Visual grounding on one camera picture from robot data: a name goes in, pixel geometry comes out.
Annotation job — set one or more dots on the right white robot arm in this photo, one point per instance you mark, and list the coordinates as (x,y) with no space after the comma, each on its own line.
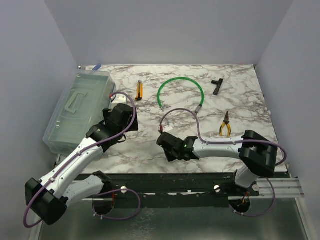
(257,153)

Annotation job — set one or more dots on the yellow utility knife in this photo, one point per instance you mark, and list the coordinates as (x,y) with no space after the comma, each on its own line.
(139,92)

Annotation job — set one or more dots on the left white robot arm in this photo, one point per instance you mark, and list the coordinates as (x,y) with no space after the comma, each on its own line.
(51,195)

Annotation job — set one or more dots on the clear plastic storage box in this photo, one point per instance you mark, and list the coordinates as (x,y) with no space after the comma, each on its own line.
(80,107)

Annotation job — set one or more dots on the blue pen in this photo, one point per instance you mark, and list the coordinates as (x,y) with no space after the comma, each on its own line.
(97,67)

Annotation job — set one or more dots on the green cable lock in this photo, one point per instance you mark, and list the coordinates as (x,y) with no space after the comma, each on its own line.
(199,107)

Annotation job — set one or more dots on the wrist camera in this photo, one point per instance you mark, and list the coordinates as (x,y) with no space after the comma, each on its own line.
(165,128)
(118,99)

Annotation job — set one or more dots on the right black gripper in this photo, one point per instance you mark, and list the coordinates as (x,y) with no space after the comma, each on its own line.
(169,157)

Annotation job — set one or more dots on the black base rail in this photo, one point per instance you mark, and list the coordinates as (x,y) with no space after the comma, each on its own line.
(174,190)

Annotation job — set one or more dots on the aluminium extrusion rail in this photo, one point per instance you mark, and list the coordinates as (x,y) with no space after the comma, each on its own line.
(284,188)

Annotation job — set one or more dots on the yellow handled pliers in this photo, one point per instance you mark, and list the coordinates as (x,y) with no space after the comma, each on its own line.
(225,123)

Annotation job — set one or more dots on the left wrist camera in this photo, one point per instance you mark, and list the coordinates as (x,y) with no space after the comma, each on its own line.
(118,99)

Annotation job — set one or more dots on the black T-shaped tool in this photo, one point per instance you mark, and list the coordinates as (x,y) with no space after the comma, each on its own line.
(218,84)

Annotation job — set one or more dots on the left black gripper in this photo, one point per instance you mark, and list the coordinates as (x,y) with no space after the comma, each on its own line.
(108,113)

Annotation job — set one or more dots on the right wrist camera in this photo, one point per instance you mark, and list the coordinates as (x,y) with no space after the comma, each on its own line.
(165,128)

